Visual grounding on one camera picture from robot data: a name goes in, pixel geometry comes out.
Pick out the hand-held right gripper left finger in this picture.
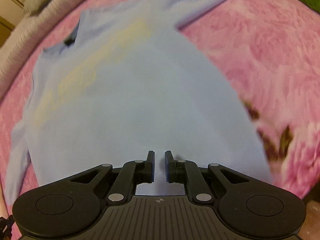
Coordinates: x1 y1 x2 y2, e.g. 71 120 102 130
61 151 156 205

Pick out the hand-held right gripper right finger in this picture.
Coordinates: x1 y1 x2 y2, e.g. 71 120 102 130
164 150 253 205

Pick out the light blue sweatshirt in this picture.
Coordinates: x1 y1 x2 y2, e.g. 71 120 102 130
5 0 275 205

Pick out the pink floral blanket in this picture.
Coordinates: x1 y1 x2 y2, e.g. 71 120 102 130
0 0 320 240

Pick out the striped quilt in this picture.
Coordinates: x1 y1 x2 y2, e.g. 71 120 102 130
0 0 120 80

